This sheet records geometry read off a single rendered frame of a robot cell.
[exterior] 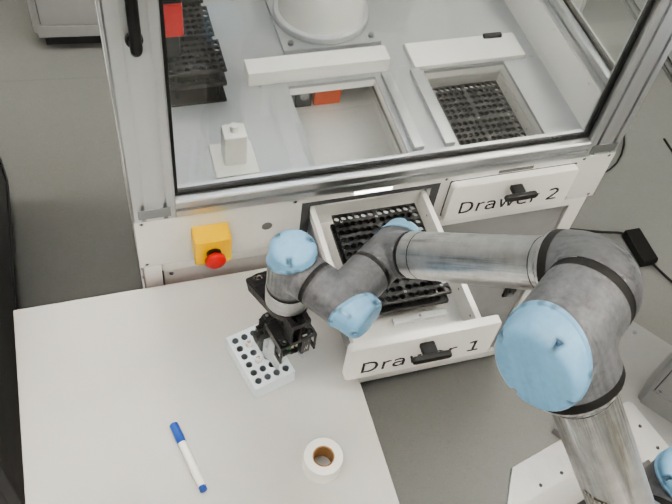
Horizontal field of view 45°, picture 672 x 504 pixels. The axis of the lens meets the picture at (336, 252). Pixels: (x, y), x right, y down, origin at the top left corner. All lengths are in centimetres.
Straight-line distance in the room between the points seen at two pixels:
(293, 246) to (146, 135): 32
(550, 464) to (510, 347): 67
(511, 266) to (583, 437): 24
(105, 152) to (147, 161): 155
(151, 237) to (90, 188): 130
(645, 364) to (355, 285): 161
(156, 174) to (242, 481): 56
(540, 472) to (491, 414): 91
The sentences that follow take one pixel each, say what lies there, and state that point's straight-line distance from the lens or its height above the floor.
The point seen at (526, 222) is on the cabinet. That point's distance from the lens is 197.
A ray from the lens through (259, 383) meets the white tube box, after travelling 156.
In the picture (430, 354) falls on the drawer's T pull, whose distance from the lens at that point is 147.
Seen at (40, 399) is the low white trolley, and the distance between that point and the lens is 160.
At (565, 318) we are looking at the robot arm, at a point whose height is 142.
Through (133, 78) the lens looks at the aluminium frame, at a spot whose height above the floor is 129.
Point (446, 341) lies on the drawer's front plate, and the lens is 151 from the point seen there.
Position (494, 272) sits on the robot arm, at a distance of 115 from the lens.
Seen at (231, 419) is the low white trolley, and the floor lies 76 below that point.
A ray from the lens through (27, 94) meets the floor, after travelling 324.
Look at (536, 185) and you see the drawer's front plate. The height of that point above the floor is 89.
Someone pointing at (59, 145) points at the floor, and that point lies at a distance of 303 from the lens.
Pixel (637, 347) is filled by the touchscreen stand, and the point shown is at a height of 4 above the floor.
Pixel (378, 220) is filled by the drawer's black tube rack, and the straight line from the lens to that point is 164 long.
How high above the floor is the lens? 216
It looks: 53 degrees down
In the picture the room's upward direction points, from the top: 10 degrees clockwise
